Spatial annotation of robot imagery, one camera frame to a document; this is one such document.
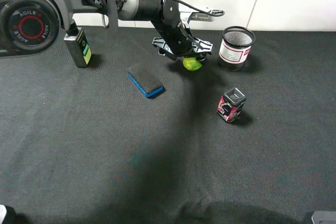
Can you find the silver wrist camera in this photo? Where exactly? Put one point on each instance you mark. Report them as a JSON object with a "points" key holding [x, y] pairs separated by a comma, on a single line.
{"points": [[207, 14]]}

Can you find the black pump dispenser bottle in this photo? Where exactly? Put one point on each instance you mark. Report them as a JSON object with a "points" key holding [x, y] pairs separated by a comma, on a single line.
{"points": [[78, 46]]}

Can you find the black table cloth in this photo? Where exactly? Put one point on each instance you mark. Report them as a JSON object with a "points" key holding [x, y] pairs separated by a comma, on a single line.
{"points": [[84, 145]]}

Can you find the green lime fruit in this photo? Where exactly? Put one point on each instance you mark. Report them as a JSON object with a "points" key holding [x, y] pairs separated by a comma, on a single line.
{"points": [[191, 64]]}

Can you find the blue black board eraser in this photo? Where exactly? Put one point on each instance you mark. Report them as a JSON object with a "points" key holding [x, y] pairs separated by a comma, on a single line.
{"points": [[144, 80]]}

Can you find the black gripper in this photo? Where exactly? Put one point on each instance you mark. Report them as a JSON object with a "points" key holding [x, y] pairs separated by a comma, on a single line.
{"points": [[176, 38]]}

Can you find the grey robot base right corner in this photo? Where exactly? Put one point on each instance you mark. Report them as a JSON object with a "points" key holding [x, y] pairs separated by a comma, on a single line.
{"points": [[324, 217]]}

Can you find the black red small box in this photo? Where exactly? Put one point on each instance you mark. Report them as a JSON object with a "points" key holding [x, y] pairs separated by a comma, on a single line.
{"points": [[231, 104]]}

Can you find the black mesh pen holder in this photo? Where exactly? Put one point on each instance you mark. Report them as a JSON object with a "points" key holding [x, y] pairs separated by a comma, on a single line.
{"points": [[235, 47]]}

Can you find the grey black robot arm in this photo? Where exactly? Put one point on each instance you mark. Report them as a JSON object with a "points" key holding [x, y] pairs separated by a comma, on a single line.
{"points": [[29, 27]]}

